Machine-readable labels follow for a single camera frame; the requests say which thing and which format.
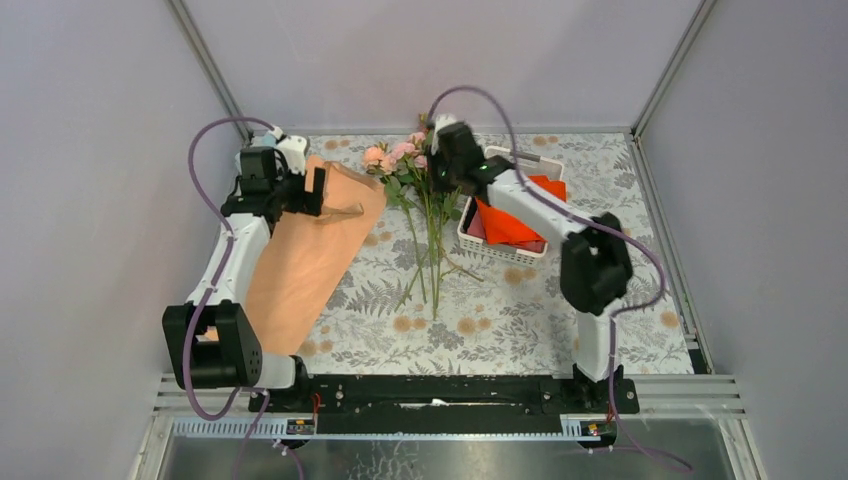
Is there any pink fake flower bunch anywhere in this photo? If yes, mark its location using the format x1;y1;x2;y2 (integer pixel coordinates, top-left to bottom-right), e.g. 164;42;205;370
362;113;478;317

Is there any tan wrapping paper sheet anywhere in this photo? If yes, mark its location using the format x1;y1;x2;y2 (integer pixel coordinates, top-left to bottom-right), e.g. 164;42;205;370
245;155;387;355

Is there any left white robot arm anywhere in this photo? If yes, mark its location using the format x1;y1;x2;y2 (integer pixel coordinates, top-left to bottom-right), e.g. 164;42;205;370
162;136;326;411

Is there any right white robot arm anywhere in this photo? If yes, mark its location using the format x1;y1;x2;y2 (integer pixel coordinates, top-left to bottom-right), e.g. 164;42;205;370
426;115;633;412

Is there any light blue folded towel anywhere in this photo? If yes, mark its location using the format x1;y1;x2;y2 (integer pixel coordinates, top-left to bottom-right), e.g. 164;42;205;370
260;131;281;148

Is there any orange folded cloth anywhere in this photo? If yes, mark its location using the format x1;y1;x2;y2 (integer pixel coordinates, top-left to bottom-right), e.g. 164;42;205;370
474;175;568;253

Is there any white plastic basket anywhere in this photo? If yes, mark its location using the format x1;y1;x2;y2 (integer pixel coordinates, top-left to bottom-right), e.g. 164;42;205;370
457;146;564;267

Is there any floral patterned table mat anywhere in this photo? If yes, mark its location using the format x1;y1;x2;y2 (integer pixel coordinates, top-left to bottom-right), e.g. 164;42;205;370
294;133;694;375

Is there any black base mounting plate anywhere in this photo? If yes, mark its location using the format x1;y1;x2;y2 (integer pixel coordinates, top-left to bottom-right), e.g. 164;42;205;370
249;374;640;435

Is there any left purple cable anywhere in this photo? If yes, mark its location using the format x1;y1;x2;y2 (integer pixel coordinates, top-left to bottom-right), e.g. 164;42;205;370
181;117;307;480

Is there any purple cable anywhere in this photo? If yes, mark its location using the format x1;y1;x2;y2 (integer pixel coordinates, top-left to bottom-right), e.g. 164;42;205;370
181;117;307;480
427;85;694;476

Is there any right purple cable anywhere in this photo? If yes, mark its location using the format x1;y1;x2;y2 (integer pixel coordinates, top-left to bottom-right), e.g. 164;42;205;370
427;85;694;476

